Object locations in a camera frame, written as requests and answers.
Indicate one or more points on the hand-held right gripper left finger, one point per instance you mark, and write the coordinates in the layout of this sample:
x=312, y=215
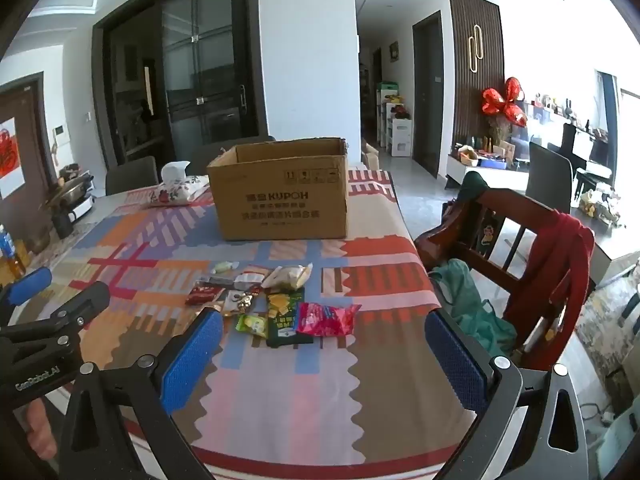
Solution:
x=192, y=360

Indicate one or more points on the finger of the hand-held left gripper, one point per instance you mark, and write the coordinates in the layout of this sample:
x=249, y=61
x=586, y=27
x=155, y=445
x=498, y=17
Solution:
x=85, y=302
x=30, y=285

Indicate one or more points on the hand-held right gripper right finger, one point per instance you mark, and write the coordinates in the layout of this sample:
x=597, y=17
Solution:
x=457, y=360

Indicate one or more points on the dark red snack packet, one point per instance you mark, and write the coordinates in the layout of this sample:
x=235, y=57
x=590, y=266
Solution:
x=202, y=294

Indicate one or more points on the yellow green snack packet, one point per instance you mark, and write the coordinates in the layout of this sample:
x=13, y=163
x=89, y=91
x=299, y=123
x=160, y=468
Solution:
x=252, y=324

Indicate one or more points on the clear packet of golden nuts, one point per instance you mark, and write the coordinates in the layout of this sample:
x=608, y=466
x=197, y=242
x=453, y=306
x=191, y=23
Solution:
x=241, y=302

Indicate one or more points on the dark green snack packet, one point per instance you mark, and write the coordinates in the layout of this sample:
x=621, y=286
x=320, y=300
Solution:
x=282, y=332

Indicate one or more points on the small green white candy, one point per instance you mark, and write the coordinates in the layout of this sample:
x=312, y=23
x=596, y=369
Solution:
x=223, y=268

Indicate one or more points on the white silver snack packet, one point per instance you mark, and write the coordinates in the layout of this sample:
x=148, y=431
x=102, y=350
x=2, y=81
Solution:
x=287, y=276

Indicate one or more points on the pink snack packet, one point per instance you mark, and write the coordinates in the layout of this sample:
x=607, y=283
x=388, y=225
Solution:
x=325, y=320

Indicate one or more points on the brown cardboard box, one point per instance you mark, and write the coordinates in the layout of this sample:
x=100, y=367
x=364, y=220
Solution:
x=280, y=200

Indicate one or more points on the person's left hand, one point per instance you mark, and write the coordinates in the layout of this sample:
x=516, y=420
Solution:
x=41, y=427

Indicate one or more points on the blue label bottle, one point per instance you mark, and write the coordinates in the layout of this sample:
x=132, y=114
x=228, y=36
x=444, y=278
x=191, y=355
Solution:
x=7, y=246

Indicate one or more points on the teal green cloth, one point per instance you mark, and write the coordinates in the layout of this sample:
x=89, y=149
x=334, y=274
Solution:
x=475, y=305

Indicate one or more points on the black mug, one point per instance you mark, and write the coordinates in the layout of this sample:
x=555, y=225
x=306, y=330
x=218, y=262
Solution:
x=62, y=225

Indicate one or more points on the steel electric cooking pot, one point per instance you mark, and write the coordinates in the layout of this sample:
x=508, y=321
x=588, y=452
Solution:
x=72, y=195

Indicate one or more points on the colourful patterned tablecloth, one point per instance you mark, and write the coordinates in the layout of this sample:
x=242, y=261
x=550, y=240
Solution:
x=300, y=410

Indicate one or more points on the brown wooden chair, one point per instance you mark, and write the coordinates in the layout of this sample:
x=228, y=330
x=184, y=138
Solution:
x=467, y=240

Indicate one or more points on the brown wooden door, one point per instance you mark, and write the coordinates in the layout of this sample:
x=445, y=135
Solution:
x=35, y=160

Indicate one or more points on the red garment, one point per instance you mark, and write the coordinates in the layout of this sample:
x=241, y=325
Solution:
x=550, y=270

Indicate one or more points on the red and white door poster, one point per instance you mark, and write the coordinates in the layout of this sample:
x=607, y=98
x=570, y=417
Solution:
x=10, y=155

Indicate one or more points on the grey dining chair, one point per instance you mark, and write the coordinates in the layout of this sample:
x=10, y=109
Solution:
x=202, y=155
x=550, y=175
x=132, y=175

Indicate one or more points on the floral tissue box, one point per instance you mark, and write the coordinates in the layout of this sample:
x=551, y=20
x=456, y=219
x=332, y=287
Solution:
x=175, y=192

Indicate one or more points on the dark green cloth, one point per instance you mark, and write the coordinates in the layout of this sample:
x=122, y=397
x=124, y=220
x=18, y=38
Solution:
x=472, y=187

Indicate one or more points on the white low cabinet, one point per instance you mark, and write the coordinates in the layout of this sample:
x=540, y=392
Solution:
x=480, y=172

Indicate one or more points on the cardboard boxes on floor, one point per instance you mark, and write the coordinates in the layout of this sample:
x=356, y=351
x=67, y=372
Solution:
x=371, y=156

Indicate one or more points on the white hallway shelf unit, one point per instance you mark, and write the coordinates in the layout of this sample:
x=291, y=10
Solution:
x=397, y=132

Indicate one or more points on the red foil balloon bunch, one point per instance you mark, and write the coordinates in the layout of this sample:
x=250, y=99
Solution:
x=505, y=105

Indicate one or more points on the dark hallway door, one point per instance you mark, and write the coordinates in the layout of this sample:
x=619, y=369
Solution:
x=429, y=100

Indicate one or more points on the dark glass sliding door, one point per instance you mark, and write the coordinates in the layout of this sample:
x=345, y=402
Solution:
x=200, y=60

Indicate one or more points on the white wall intercom panel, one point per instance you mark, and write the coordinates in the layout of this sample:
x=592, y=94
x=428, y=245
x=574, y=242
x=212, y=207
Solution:
x=61, y=137

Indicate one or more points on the gold wall ornament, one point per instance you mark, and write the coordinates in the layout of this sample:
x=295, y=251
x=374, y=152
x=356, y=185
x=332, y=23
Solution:
x=471, y=50

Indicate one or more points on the small framed wall picture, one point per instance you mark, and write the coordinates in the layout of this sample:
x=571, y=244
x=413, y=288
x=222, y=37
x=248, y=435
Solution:
x=393, y=52

